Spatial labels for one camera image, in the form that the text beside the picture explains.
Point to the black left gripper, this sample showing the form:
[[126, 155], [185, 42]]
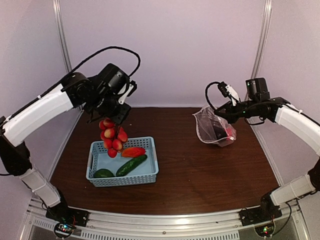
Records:
[[119, 118]]

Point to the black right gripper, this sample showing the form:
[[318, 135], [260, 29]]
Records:
[[230, 115]]

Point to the red bell pepper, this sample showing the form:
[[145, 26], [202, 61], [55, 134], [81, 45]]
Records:
[[229, 132]]

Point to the purple eggplant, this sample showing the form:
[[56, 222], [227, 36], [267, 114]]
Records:
[[218, 129]]

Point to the red lychee bunch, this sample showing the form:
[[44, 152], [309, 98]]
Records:
[[113, 136]]

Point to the clear polka dot zip bag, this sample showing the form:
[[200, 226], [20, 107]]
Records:
[[212, 129]]

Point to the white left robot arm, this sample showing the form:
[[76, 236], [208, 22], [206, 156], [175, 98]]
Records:
[[71, 92]]

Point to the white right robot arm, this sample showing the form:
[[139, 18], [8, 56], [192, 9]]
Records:
[[298, 131]]

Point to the light blue plastic basket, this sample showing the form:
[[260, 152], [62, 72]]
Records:
[[146, 173]]

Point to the orange red chili pepper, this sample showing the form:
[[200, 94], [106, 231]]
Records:
[[133, 152]]

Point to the green avocado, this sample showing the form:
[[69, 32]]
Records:
[[103, 173]]

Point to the green cucumber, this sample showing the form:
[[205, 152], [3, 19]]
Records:
[[131, 165]]

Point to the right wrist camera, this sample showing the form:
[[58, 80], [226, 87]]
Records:
[[228, 92]]

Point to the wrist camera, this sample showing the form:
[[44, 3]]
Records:
[[124, 93], [228, 92]]

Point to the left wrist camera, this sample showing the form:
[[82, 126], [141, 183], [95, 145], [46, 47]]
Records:
[[124, 93]]

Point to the right aluminium frame post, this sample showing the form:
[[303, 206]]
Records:
[[263, 36]]

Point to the aluminium frame post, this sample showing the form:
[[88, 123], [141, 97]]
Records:
[[263, 36], [61, 35]]

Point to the left aluminium frame post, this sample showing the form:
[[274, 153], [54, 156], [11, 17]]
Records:
[[61, 35]]

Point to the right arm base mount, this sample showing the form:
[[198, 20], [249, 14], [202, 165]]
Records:
[[260, 217]]

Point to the front aluminium rail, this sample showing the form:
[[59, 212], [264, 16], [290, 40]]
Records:
[[223, 225]]

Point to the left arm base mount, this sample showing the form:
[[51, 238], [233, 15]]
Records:
[[67, 221]]

